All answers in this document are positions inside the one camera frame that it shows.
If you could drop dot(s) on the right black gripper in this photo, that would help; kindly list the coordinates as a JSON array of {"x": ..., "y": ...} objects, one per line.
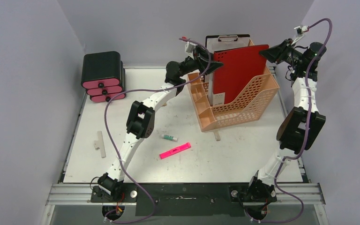
[{"x": 282, "y": 50}]

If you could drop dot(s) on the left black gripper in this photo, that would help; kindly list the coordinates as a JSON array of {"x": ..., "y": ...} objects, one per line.
[{"x": 201, "y": 60}]

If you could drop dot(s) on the black clipboard with paper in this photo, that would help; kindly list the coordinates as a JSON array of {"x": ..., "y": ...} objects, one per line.
[{"x": 216, "y": 43}]

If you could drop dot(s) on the thick red binder folder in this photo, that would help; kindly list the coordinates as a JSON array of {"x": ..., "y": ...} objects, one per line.
[{"x": 240, "y": 65}]

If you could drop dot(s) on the orange plastic file organizer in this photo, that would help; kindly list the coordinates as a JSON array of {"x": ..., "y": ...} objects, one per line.
[{"x": 248, "y": 106}]

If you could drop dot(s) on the black pink drawer unit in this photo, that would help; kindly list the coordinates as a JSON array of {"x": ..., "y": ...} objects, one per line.
[{"x": 103, "y": 76}]

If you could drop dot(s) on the thin red folder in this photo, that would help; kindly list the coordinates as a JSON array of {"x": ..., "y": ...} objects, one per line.
[{"x": 209, "y": 79}]

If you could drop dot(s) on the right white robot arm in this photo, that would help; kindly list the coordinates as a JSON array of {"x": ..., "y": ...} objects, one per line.
[{"x": 303, "y": 123}]

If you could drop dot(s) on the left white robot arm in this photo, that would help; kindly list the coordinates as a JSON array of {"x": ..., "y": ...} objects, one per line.
[{"x": 141, "y": 118}]

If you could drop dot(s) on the small beige eraser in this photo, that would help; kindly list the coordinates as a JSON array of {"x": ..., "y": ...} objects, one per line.
[{"x": 217, "y": 136}]

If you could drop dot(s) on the pink highlighter marker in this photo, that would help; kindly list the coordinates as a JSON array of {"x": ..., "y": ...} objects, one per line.
[{"x": 175, "y": 150}]

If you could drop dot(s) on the green white glue stick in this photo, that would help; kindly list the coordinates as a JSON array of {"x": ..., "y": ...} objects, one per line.
[{"x": 169, "y": 137}]

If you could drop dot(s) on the white plastic ruler piece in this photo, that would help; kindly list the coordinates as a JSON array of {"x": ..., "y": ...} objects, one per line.
[{"x": 99, "y": 144}]

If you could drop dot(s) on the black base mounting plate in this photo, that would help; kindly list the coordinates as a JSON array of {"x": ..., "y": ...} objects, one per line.
[{"x": 192, "y": 199}]

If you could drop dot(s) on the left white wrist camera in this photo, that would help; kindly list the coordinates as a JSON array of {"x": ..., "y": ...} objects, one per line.
[{"x": 189, "y": 48}]

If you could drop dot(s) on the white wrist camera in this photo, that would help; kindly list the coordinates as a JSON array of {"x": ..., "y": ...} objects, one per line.
[
  {"x": 189, "y": 48},
  {"x": 300, "y": 33}
]

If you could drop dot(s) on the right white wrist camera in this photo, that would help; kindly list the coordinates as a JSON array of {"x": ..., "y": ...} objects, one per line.
[{"x": 300, "y": 33}]

